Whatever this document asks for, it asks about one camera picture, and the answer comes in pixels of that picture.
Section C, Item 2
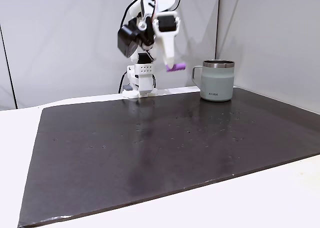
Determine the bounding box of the purple pen grip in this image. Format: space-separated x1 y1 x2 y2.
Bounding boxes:
165 62 187 73

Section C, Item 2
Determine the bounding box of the grey-green steel mug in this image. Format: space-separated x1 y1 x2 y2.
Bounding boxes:
191 59 236 103

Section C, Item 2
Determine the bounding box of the black table mat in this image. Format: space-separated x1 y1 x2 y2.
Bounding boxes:
17 86 320 228

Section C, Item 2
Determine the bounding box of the black camera box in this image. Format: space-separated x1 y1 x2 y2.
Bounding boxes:
117 19 141 59

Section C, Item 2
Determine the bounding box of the black base cable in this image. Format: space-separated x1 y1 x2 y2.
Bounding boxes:
117 71 129 94

